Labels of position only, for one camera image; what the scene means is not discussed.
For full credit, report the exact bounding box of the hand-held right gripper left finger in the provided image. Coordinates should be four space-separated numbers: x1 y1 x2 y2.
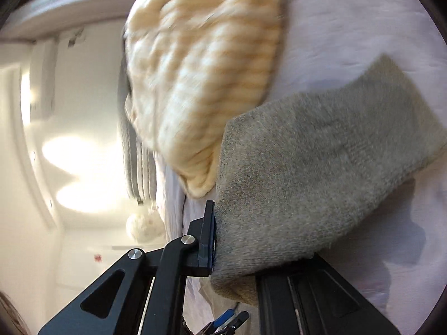
38 200 216 335

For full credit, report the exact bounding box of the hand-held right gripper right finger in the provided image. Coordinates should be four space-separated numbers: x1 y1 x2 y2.
256 253 400 335

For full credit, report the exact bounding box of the grey-olive knit sweater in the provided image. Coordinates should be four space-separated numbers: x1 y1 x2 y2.
211 54 447 306

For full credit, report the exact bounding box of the white plush ball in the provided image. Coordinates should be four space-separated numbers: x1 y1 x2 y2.
126 204 165 243

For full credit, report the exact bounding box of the grey striped cloth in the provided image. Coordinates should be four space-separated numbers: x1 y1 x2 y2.
119 56 158 203

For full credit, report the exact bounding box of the cream striped garment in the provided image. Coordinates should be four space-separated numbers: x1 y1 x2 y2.
122 0 285 199

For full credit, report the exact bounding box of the person's brown hair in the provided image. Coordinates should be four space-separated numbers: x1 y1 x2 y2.
0 291 30 335

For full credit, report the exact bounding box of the white bed sheet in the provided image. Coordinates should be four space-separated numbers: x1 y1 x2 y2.
154 0 447 335

